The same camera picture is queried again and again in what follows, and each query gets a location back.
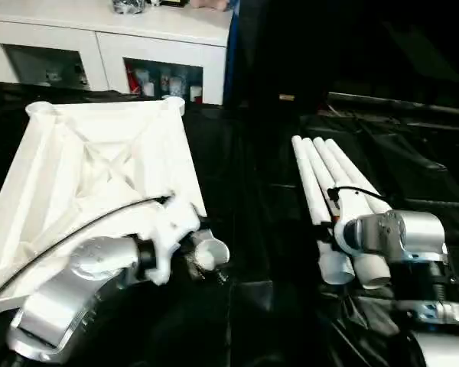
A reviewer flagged white plastic table leg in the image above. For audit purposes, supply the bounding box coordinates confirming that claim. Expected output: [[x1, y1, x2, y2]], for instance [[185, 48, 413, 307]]
[[324, 138, 407, 216], [291, 135, 356, 286], [312, 136, 388, 216], [301, 136, 392, 290]]

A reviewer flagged white plastic table top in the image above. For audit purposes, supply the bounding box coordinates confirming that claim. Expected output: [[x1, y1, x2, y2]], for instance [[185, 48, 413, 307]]
[[0, 96, 231, 311]]

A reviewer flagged black mat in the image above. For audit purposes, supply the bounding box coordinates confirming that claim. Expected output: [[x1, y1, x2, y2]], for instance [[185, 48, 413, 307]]
[[0, 82, 459, 367]]

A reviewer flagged dark long bar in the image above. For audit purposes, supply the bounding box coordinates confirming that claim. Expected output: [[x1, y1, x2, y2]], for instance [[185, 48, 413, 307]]
[[327, 91, 459, 115]]

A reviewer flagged black box with gold label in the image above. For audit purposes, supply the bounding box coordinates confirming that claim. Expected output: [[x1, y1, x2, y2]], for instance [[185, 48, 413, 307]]
[[233, 0, 330, 112]]

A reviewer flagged white cabinet with glass doors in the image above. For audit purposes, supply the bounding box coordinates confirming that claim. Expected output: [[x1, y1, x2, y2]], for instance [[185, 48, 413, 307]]
[[0, 0, 235, 107]]

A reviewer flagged pale pink object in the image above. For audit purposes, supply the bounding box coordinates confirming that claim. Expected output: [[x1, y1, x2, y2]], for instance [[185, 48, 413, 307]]
[[190, 0, 227, 11]]

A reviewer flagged dark crumpled bundle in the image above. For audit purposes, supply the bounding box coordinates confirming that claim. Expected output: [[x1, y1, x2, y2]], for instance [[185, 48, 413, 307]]
[[112, 0, 147, 15]]

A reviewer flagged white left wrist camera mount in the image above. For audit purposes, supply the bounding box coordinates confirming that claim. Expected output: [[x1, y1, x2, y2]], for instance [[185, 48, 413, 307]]
[[137, 193, 208, 287]]

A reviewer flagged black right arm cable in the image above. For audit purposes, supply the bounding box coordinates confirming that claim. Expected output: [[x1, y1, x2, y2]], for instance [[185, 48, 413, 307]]
[[327, 185, 386, 200]]

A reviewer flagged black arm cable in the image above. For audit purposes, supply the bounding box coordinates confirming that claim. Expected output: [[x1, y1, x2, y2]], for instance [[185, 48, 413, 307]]
[[327, 185, 386, 200], [0, 194, 171, 305]]

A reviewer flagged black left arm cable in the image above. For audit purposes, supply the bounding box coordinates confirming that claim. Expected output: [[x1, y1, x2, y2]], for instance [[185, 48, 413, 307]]
[[0, 194, 171, 305]]

